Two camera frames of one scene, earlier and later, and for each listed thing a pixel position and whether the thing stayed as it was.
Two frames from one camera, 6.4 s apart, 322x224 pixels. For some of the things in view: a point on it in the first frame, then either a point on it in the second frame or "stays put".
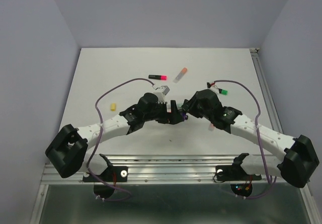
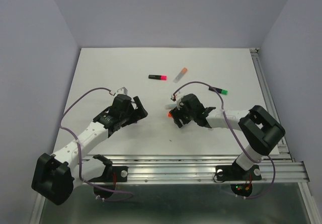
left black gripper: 173,118 -> 137,114
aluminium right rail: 271,112 stays put
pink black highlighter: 161,77 stays put
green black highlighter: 223,91 stays put
